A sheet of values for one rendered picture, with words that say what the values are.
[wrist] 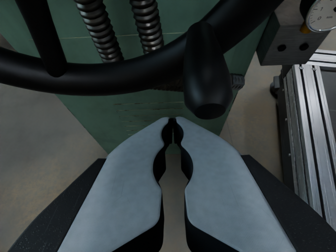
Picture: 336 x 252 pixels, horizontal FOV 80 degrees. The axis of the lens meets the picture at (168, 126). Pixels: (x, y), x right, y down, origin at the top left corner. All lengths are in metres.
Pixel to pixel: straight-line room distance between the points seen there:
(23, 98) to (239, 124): 1.08
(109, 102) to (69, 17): 0.23
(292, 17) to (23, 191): 1.01
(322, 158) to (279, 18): 0.48
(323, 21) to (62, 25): 0.37
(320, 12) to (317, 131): 0.51
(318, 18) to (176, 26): 0.19
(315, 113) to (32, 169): 1.10
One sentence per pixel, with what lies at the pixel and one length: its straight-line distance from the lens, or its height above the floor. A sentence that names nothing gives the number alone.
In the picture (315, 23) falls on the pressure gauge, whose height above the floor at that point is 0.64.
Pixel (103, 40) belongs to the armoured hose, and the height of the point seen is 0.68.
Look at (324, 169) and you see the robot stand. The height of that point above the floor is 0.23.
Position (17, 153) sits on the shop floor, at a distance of 1.12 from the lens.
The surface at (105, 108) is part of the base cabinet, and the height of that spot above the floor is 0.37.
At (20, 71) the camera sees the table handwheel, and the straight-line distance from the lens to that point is 0.20.
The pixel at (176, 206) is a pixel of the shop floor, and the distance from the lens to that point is 0.82.
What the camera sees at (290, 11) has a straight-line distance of 0.39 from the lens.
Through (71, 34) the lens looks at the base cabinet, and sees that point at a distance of 0.40.
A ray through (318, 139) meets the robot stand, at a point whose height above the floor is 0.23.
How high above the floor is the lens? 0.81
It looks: 62 degrees down
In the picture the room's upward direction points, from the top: 5 degrees counter-clockwise
